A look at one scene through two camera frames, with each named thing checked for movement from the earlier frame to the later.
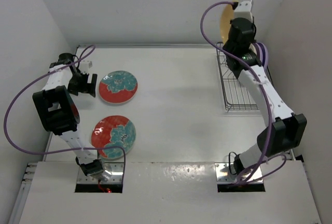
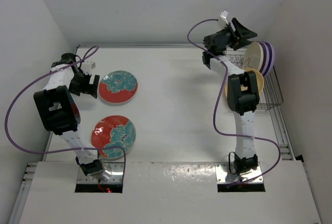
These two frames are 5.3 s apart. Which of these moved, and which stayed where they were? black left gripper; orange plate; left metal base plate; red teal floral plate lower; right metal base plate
Moved: orange plate
Stayed: red teal floral plate lower; left metal base plate; black left gripper; right metal base plate
